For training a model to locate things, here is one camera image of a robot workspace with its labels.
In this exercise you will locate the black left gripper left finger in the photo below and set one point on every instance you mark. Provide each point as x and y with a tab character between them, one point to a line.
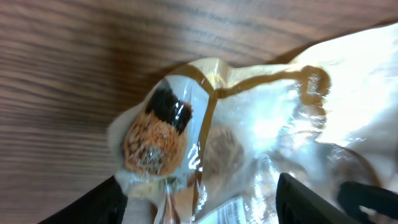
105	204

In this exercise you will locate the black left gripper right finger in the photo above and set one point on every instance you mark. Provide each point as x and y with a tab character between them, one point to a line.
296	203

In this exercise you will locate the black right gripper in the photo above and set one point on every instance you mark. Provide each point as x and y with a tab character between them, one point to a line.
352	195

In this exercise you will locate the white brown snack wrapper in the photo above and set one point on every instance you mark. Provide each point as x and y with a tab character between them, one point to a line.
209	141

